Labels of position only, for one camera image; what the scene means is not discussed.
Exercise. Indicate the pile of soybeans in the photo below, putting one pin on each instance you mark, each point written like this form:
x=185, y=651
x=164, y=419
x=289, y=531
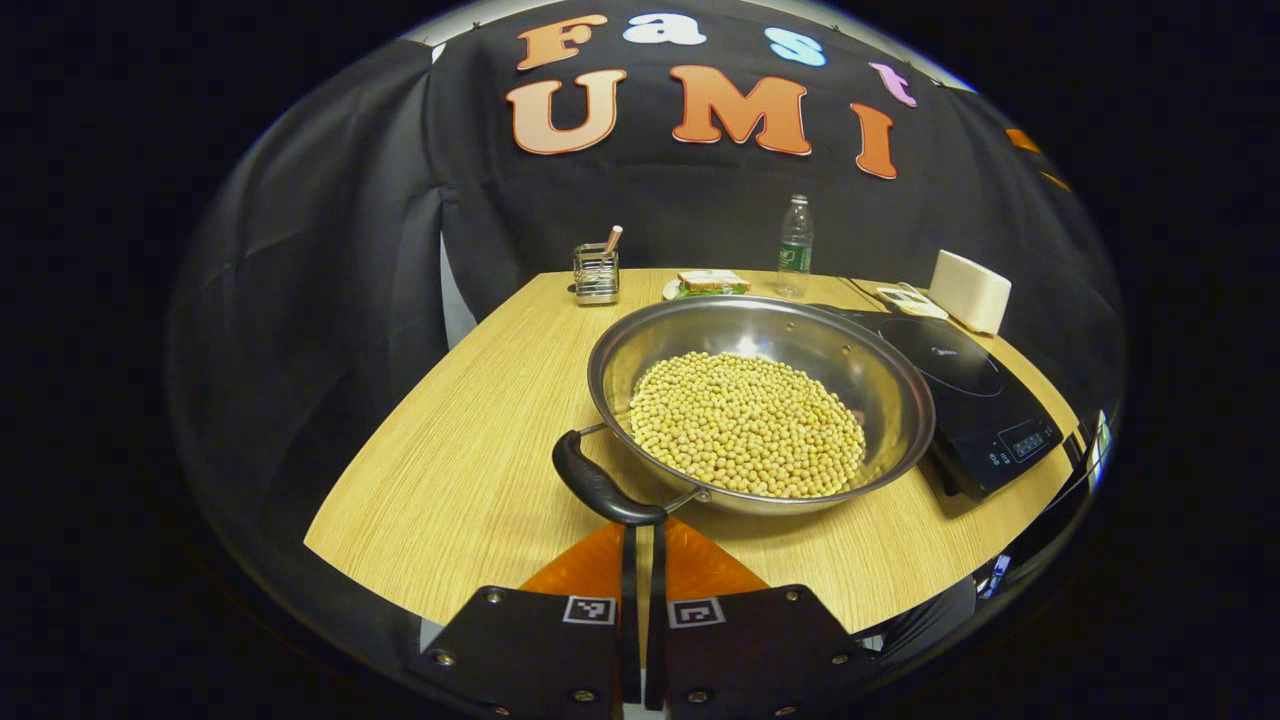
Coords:
x=745, y=425

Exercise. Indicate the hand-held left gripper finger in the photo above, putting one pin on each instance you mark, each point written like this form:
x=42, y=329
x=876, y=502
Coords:
x=655, y=620
x=630, y=620

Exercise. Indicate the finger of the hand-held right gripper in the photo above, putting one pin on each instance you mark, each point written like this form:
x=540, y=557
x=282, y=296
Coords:
x=1055, y=181
x=1024, y=141

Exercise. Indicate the small white plate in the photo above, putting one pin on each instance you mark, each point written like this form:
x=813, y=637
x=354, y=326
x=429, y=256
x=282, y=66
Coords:
x=670, y=291

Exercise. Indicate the black induction cooktop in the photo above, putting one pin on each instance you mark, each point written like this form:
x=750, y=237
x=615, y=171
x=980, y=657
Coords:
x=980, y=400

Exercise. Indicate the white remote control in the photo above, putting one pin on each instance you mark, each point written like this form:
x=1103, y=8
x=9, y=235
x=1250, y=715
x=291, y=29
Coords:
x=910, y=300

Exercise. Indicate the black backdrop cloth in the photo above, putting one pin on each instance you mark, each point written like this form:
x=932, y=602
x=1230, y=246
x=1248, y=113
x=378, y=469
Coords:
x=330, y=300

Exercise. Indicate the white toaster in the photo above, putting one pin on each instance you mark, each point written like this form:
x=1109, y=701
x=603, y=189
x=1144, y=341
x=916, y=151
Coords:
x=968, y=290

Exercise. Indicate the clear plastic water bottle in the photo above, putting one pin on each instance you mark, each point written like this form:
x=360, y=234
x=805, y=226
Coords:
x=795, y=250

